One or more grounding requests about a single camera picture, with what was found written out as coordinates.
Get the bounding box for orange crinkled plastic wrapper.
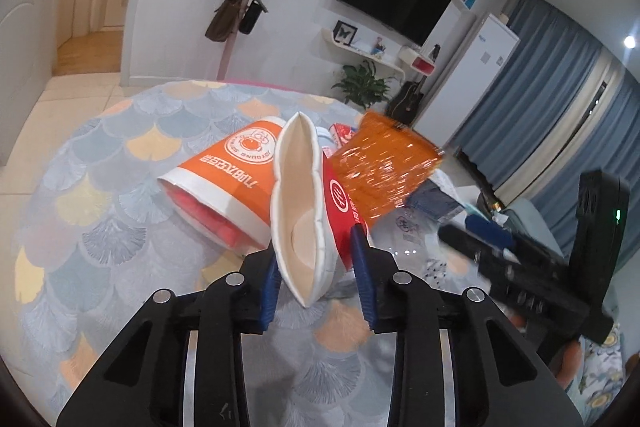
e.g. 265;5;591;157
330;110;444;227

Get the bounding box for red paper cup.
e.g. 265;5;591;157
321;154;369;271

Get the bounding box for white paper plate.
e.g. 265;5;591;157
270;113;337;308

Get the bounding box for light blue sofa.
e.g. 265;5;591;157
503;198;564;257

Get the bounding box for floral cushion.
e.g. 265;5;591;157
566;323;625;426

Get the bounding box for blue curtains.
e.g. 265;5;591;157
454;0;640;265

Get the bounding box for round scalloped pastel rug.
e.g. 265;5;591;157
13;78;501;427

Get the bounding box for white refrigerator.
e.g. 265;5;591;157
412;13;520;147

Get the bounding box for green potted plant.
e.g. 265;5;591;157
332;60;390;109

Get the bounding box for framed butterfly picture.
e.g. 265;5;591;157
332;20;358;46

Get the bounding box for black hanging bag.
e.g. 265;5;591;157
239;0;268;35

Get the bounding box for brown hanging handbag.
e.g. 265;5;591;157
205;0;242;42

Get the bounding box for white wall shelf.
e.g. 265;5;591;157
320;28;405;77

